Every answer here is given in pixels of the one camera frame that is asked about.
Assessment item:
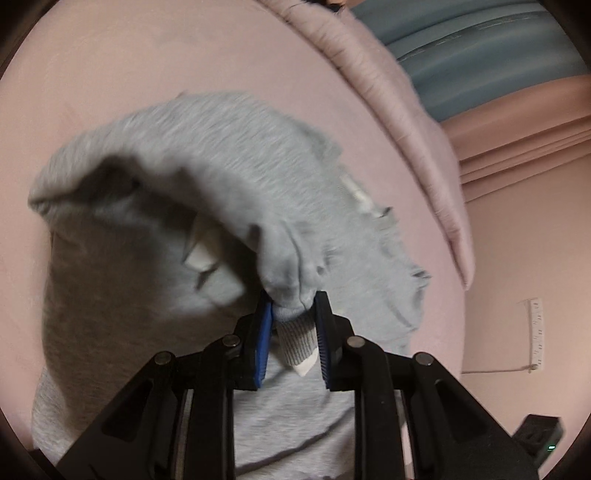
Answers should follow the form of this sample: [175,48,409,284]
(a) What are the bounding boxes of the pink quilt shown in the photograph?
[256,0,476,291]

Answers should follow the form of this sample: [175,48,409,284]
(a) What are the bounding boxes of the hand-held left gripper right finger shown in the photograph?
[314,291,541,480]

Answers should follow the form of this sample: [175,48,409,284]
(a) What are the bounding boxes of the white cable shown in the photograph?
[461,364,539,374]

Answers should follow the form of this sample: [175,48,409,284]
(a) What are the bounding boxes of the pink bed sheet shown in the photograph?
[0,0,467,480]

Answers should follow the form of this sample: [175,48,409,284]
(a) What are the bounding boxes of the pink curtain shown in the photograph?
[441,76,591,204]

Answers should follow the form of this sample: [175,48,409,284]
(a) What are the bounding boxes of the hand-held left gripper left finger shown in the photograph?
[55,289,278,480]

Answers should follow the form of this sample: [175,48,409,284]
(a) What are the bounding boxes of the white wall power strip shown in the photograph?
[526,298,546,374]

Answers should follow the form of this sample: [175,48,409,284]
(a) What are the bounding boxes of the grey knit garment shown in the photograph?
[28,91,432,480]

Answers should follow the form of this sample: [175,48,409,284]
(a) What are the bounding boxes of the blue curtain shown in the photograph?
[351,0,591,123]

